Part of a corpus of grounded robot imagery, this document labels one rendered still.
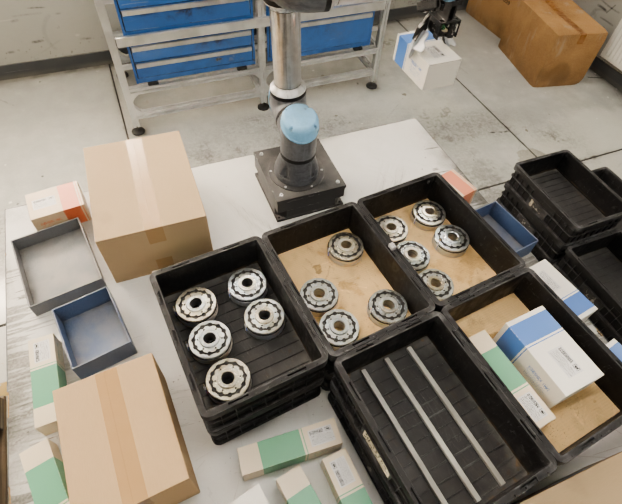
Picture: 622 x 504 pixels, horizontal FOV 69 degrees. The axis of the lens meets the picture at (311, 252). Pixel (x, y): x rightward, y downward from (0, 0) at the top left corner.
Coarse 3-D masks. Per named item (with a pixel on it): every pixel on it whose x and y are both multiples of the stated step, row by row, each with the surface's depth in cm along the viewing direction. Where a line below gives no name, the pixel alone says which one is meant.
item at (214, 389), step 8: (224, 360) 106; (232, 360) 107; (216, 368) 106; (224, 368) 105; (232, 368) 105; (240, 368) 106; (208, 376) 104; (216, 376) 104; (240, 376) 105; (248, 376) 104; (208, 384) 103; (216, 384) 103; (240, 384) 103; (248, 384) 103; (216, 392) 102; (224, 392) 102; (232, 392) 102; (240, 392) 102; (224, 400) 101
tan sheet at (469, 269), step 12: (408, 216) 142; (408, 228) 139; (408, 240) 136; (420, 240) 136; (432, 252) 133; (468, 252) 134; (432, 264) 131; (444, 264) 131; (456, 264) 131; (468, 264) 131; (480, 264) 132; (456, 276) 129; (468, 276) 129; (480, 276) 129; (492, 276) 129; (456, 288) 126
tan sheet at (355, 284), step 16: (320, 240) 134; (288, 256) 130; (304, 256) 130; (320, 256) 130; (368, 256) 131; (288, 272) 126; (304, 272) 127; (320, 272) 127; (336, 272) 127; (352, 272) 128; (368, 272) 128; (352, 288) 124; (368, 288) 125; (384, 288) 125; (352, 304) 121; (368, 320) 119
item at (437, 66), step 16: (400, 48) 151; (432, 48) 145; (448, 48) 146; (400, 64) 153; (416, 64) 145; (432, 64) 139; (448, 64) 142; (416, 80) 147; (432, 80) 144; (448, 80) 147
